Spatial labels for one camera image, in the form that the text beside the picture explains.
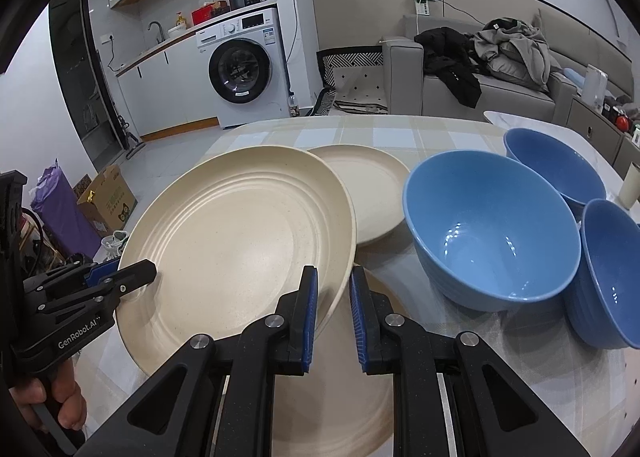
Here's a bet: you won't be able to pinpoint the cream cup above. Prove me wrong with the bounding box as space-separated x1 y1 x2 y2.
619 172 640 210

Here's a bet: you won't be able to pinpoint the black tall cabinet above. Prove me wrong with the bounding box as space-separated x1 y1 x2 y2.
48 0 126 160

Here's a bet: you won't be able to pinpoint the white washing machine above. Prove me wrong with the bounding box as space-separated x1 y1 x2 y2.
196 7 291 129

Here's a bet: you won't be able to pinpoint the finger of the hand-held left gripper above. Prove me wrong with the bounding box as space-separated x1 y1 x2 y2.
36 258 158 316
24 258 122 294

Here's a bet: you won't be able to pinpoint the plaid tablecloth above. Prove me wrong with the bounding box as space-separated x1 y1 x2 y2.
75 116 640 457

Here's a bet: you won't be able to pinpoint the cream plastic plate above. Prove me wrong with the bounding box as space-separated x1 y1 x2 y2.
270 264 407 457
306 144 412 244
116 146 357 375

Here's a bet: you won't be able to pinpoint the grey sofa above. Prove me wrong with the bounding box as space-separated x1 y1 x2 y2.
382 12 578 127

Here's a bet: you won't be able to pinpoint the purple bag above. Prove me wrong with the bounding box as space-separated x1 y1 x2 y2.
31 160 101 258

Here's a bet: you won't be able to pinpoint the red box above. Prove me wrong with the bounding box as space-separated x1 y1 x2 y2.
191 4 217 27

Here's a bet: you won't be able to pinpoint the person's left hand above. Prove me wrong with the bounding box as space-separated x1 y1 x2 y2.
9 362 87 435

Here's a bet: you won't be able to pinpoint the pile of grey clothes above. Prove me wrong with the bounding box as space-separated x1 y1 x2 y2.
472 17 566 93

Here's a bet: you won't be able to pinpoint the stick vacuum cleaner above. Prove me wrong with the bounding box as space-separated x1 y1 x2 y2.
116 107 146 160

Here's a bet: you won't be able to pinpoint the blue ceramic bowl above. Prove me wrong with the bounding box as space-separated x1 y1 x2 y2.
403 150 583 313
565 198 640 350
503 128 607 218

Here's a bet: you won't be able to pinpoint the black jacket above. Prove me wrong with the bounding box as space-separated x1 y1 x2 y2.
414 27 483 108

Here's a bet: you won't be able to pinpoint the grey side cabinet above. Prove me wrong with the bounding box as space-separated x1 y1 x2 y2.
565 97 640 178

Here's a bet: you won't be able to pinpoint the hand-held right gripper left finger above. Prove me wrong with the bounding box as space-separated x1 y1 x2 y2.
82 266 321 457

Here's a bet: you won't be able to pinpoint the white kitchen counter cabinet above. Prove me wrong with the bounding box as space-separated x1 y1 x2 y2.
116 27 221 140

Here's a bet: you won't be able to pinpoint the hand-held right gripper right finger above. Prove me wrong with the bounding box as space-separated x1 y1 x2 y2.
349 266 593 457

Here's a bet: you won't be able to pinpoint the cardboard box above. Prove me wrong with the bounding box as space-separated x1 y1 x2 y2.
74 164 138 238

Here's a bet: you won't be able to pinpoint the white shoes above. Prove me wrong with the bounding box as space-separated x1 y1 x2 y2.
100 229 131 260

